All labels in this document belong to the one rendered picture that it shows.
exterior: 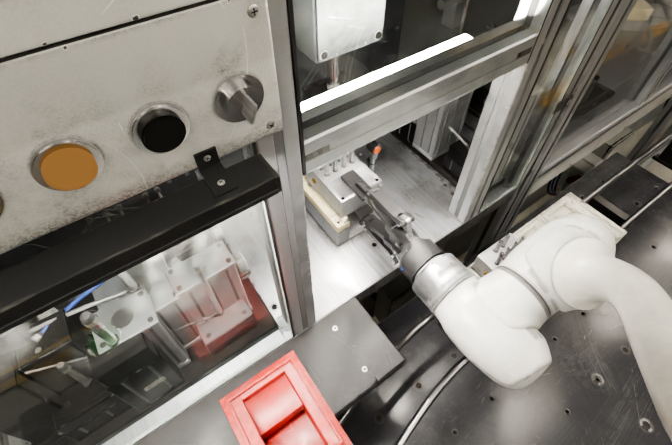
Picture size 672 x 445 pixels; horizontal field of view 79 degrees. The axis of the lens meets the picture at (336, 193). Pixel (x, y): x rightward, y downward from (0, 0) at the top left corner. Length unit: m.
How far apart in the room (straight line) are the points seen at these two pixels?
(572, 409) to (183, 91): 0.96
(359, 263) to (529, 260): 0.31
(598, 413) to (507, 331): 0.48
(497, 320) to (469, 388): 0.38
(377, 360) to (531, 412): 0.40
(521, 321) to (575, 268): 0.10
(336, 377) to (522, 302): 0.31
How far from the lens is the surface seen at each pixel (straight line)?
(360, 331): 0.75
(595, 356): 1.13
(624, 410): 1.12
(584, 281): 0.64
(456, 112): 0.94
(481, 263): 0.85
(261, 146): 0.37
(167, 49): 0.29
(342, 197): 0.75
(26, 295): 0.33
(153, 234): 0.32
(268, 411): 0.68
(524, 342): 0.64
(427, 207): 0.91
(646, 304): 0.55
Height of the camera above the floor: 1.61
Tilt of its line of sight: 50 degrees down
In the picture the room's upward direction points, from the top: straight up
